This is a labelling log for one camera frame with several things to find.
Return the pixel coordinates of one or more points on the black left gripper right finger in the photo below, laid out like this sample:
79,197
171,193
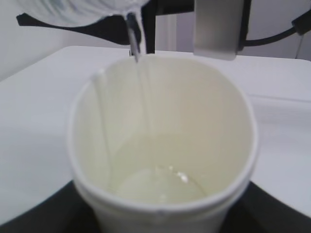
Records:
258,212

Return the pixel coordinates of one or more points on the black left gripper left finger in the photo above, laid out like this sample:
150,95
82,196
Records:
63,212

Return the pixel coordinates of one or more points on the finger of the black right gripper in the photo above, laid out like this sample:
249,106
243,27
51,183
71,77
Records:
112,28

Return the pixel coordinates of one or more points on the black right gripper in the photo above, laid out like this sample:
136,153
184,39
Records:
169,7

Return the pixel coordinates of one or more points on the clear water bottle green label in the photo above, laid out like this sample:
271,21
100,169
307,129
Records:
79,13

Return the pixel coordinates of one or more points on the white paper cup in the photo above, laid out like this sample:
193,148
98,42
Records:
161,145

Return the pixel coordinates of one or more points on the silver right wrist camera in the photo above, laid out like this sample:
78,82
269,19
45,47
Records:
217,28

